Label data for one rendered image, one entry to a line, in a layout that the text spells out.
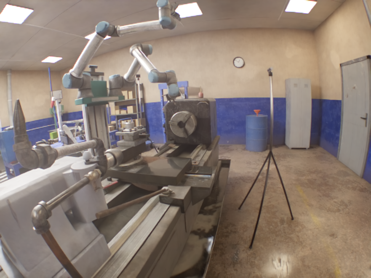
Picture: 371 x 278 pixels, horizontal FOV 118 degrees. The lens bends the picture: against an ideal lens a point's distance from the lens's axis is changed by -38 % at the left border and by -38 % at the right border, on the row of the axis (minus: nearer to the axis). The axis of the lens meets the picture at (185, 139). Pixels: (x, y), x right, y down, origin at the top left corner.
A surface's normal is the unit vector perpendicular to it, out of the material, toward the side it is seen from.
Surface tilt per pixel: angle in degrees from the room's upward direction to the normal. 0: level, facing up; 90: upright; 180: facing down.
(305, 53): 90
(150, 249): 0
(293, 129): 90
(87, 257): 90
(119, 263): 0
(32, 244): 70
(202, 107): 90
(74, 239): 62
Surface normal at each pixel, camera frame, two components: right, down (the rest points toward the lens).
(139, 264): -0.06, -0.98
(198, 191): -0.29, 0.22
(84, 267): 0.96, 0.00
